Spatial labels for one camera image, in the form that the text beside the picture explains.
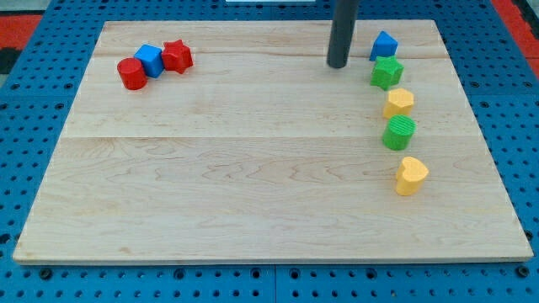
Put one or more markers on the green cylinder block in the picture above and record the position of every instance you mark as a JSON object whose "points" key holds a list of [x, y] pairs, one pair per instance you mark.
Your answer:
{"points": [[398, 132]]}

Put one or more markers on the red star block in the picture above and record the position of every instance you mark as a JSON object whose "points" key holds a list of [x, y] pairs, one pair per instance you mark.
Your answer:
{"points": [[176, 56]]}

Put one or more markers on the yellow hexagon block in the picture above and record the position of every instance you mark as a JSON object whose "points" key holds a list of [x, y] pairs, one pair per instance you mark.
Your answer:
{"points": [[398, 101]]}

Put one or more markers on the green star block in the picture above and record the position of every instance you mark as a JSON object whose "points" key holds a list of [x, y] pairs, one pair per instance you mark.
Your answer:
{"points": [[386, 72]]}

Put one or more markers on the yellow heart block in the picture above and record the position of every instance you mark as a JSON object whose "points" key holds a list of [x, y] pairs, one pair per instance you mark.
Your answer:
{"points": [[410, 176]]}

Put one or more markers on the blue cube block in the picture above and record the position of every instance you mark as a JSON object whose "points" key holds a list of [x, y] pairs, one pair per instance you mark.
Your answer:
{"points": [[151, 58]]}

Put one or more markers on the blue triangular prism block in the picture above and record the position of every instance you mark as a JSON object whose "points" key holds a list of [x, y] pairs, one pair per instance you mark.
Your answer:
{"points": [[384, 45]]}

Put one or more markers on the dark grey cylindrical robot stick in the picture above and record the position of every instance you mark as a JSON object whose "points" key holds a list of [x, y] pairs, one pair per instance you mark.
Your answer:
{"points": [[341, 34]]}

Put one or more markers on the red cylinder block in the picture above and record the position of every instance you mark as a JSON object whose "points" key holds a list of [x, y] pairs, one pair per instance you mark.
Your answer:
{"points": [[132, 73]]}

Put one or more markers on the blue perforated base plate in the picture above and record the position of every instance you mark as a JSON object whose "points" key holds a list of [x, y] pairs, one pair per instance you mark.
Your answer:
{"points": [[45, 46]]}

